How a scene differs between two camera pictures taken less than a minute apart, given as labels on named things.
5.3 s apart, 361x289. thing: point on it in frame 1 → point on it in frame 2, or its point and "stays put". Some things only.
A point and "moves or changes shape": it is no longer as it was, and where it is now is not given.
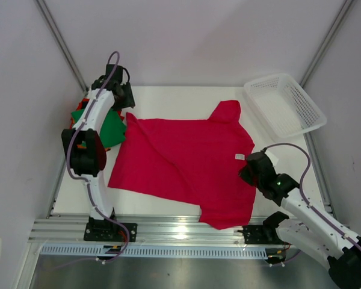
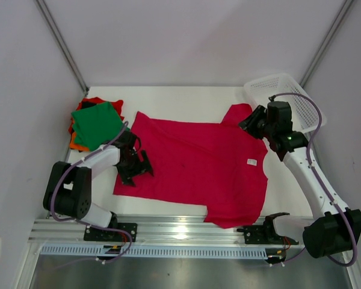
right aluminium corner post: [346, 5] stays put
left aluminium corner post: [47, 13] stays put
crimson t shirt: [197, 161] moves or changes shape
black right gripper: [246, 173] → [253, 121]
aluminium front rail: [149, 231] stays put
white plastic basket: [286, 107] stays put
